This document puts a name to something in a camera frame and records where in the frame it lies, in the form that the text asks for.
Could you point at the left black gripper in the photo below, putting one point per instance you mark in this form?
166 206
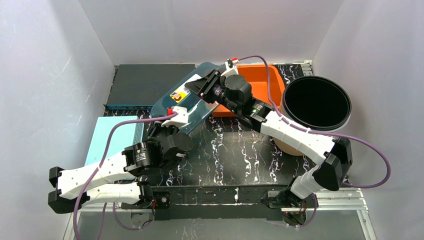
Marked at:
158 131

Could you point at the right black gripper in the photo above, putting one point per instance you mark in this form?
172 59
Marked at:
208 88

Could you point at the dark teal transparent container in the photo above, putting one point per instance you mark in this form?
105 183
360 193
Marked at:
198 110

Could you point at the light blue perforated basket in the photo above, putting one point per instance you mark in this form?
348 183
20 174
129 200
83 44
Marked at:
124 136

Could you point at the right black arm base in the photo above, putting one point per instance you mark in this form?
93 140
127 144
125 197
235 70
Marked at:
303 209

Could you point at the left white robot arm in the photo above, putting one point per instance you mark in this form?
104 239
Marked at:
162 151

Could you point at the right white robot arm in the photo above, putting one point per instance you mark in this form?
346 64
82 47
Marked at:
332 156

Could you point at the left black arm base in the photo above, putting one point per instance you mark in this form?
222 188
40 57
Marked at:
155 202

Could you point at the orange plastic tray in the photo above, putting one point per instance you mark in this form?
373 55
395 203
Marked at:
256 75

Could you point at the tan bucket with black liner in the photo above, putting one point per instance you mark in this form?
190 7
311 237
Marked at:
317 103

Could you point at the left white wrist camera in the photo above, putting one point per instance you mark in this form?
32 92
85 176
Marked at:
177 117

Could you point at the dark blue network switch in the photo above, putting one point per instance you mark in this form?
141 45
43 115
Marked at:
140 86

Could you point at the aluminium frame rail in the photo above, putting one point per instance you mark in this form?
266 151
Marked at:
234 201

